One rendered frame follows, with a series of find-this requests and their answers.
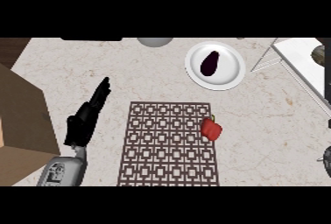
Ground brown wooden cabinet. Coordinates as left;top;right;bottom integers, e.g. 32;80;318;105
0;38;63;187

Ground white tiered wire shelf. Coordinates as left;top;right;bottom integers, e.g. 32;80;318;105
250;38;331;117

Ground brown patterned placemat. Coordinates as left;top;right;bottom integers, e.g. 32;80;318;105
117;101;222;187

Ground red bell pepper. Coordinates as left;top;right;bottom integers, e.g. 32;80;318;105
201;115;224;142

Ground grey round bowl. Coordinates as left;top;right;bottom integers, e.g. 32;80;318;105
136;38;175;48

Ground dark purple eggplant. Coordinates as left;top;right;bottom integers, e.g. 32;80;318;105
200;50;222;77

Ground dark grey round object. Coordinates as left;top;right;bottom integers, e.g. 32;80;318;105
311;45;327;66

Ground dark round pot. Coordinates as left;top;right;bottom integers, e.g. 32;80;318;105
317;145;331;179

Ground white round plate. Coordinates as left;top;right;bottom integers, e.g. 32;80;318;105
184;40;247;91

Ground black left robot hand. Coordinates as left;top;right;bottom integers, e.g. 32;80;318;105
64;76;113;148

